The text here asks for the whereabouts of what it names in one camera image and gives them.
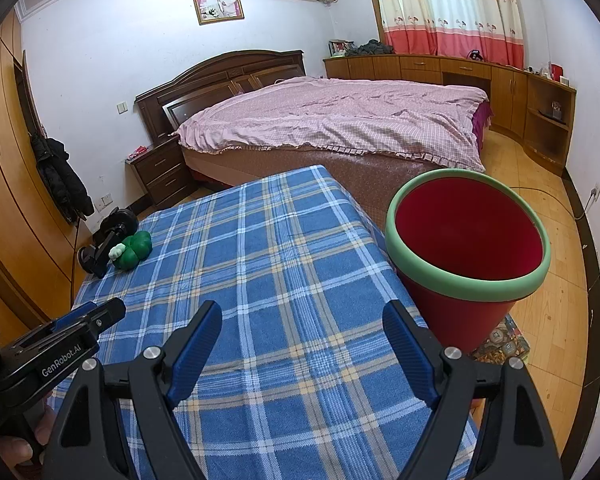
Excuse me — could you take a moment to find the green plush toy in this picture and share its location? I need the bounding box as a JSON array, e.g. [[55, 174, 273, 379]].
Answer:
[[109, 231, 154, 271]]

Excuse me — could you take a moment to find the wooden wardrobe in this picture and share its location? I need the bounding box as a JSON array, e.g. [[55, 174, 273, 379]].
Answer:
[[0, 10, 93, 331]]

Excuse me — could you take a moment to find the dark wooden nightstand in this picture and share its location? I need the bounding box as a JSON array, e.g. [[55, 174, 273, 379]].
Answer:
[[125, 136, 198, 209]]

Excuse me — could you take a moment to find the dark clothes pile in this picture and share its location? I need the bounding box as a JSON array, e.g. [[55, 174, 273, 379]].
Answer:
[[345, 39, 395, 57]]

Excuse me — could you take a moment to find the dark wooden headboard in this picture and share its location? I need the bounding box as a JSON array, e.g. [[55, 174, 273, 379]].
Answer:
[[134, 50, 306, 143]]

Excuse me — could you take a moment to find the thin hanging cable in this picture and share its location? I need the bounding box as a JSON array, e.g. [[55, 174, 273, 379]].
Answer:
[[70, 217, 83, 286]]

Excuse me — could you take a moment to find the framed wall photo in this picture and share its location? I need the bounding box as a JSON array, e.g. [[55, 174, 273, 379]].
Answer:
[[189, 0, 245, 26]]

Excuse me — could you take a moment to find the black jacket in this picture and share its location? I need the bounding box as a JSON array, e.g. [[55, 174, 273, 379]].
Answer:
[[30, 132, 96, 221]]

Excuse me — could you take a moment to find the person's left hand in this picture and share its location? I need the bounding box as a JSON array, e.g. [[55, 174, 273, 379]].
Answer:
[[0, 392, 58, 467]]

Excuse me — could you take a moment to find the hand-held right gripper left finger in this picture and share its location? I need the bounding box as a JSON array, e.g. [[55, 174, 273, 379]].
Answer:
[[42, 300, 224, 480]]

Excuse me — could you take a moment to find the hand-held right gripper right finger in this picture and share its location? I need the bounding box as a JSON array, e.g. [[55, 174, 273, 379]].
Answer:
[[381, 300, 565, 480]]

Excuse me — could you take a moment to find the cream and red curtain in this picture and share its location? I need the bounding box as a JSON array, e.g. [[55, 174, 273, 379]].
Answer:
[[370, 0, 526, 68]]

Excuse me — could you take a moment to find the wooden cabinet row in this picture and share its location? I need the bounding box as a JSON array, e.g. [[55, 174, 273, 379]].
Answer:
[[322, 54, 578, 177]]

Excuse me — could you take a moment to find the maroon bed sheet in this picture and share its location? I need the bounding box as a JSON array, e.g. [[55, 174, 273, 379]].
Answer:
[[471, 100, 494, 153]]

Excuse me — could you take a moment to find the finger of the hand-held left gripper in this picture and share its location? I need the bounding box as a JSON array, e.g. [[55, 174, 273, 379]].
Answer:
[[52, 297, 127, 346]]

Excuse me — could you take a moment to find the red bin with green rim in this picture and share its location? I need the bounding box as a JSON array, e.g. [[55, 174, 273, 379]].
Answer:
[[385, 168, 552, 356]]

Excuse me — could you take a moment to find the floor cable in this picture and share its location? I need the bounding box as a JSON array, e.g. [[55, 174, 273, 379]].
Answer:
[[510, 186, 598, 221]]

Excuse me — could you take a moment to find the blue plaid tablecloth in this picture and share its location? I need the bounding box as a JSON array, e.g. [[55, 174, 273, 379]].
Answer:
[[47, 165, 481, 480]]

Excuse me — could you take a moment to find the colourful printed mat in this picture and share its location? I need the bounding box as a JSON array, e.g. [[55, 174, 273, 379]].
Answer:
[[472, 312, 529, 366]]

